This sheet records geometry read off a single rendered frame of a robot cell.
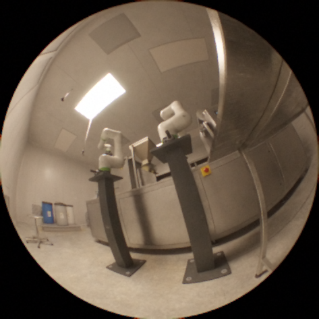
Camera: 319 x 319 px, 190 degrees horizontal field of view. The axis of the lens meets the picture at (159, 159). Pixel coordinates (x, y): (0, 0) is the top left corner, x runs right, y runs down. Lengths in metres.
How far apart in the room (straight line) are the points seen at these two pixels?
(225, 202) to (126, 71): 2.39
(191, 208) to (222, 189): 0.41
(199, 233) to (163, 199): 0.48
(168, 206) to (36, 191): 4.01
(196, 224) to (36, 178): 4.28
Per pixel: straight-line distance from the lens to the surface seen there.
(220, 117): 0.15
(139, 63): 2.11
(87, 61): 2.23
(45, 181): 4.20
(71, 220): 3.58
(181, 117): 0.69
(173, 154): 0.60
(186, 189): 0.55
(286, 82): 0.22
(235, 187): 0.92
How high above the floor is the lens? 0.61
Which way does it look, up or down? 24 degrees up
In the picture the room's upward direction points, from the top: 15 degrees counter-clockwise
